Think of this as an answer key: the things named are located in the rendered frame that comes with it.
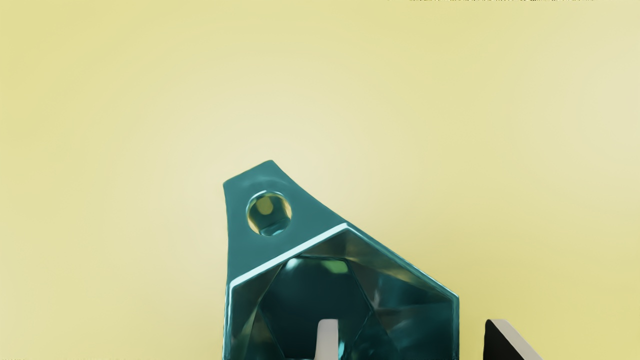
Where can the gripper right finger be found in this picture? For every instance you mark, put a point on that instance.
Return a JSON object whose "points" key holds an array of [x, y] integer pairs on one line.
{"points": [[502, 345]]}

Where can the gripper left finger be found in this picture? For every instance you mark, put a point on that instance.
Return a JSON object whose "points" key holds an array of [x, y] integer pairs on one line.
{"points": [[327, 340]]}

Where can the teal faceted mug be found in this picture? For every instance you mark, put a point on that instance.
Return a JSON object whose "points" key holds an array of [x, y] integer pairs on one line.
{"points": [[260, 250]]}

